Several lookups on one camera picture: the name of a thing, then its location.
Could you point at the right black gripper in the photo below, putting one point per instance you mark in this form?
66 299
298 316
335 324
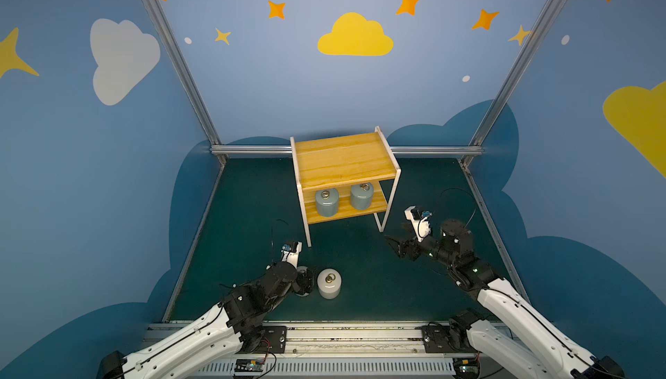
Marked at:
410 247

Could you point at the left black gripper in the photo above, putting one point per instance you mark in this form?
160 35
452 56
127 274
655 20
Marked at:
301 280

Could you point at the grey-blue tea canister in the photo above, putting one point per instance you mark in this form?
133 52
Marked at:
361 196
327 202

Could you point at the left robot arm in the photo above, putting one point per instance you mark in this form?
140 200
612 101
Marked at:
234 324

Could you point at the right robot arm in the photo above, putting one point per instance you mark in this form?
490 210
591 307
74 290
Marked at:
539 349

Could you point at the wooden two-tier shelf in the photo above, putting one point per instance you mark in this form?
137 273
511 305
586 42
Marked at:
340 163

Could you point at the left controller board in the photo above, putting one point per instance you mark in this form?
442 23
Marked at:
248 368

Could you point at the controller board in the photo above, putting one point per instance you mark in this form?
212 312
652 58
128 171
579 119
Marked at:
248 368
466 368

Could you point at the right controller board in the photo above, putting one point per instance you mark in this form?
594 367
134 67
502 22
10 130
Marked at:
466 368

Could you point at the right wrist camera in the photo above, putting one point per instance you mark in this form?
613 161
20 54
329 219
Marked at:
419 219

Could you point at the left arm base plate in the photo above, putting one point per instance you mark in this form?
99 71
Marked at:
268 338

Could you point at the aluminium mounting rail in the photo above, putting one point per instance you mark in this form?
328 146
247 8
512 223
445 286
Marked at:
345 341

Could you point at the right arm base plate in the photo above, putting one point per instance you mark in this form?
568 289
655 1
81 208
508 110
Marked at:
442 339

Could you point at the rear aluminium frame bar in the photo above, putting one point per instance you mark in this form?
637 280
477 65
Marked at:
444 151

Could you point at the left aluminium frame post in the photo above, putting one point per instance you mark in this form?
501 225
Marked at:
168 40

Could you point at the aluminium frame post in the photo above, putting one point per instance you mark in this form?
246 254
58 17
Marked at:
547 17
168 40

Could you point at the right aluminium frame post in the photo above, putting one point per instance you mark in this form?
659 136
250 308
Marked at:
547 17

